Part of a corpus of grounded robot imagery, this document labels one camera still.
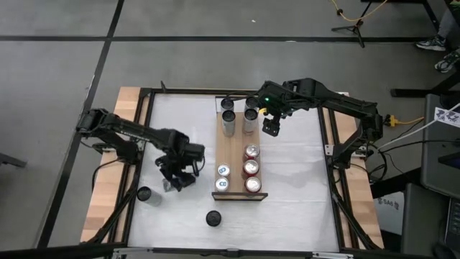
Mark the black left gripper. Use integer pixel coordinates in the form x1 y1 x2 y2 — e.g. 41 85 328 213
155 138 206 193

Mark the red Coca-Cola can white script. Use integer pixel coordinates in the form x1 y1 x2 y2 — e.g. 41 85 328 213
243 159 260 177

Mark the yellow floor cable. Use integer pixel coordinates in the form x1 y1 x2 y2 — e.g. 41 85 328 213
329 0 390 22

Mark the grey computer case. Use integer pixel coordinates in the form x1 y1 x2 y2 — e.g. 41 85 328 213
420 94 460 199

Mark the grey chair leg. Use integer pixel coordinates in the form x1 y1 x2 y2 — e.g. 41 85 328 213
0 152 28 169

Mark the dark electronic device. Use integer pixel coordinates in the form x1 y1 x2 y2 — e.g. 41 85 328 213
443 196 460 255

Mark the wooden tray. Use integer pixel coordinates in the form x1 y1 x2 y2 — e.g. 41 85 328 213
211 95 269 201

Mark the yellow extension cord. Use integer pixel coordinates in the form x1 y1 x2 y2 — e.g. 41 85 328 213
383 114 426 127

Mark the red Coca-Cola can black print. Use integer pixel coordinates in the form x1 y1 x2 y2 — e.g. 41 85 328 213
244 143 261 161
244 176 262 194

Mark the white paper tag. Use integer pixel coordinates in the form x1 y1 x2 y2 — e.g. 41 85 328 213
433 106 460 130

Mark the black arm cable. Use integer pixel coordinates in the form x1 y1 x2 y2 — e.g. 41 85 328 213
192 155 206 178
223 90 262 100

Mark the grey cabinet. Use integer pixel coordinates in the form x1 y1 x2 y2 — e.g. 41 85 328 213
400 182 452 257

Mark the white cardboard box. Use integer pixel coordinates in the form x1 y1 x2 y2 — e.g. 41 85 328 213
374 191 406 235

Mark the black tripod stand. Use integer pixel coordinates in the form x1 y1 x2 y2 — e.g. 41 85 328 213
330 0 374 49

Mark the black gantry beam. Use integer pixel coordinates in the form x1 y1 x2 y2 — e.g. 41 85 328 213
0 242 460 259

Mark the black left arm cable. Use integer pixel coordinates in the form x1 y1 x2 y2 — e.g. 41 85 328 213
192 155 206 178

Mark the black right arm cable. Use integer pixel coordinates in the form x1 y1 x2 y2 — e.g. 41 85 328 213
223 90 262 100

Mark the black aluminium table frame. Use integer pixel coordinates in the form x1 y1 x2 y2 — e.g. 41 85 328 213
82 86 385 253

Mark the person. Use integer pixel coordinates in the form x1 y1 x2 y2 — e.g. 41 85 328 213
415 0 460 74

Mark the black desk frame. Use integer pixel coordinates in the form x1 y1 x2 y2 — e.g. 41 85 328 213
390 0 460 99

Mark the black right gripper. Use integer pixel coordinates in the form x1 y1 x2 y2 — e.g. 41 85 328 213
255 80 295 137

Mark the white cable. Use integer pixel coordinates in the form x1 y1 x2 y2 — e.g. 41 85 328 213
379 102 460 149

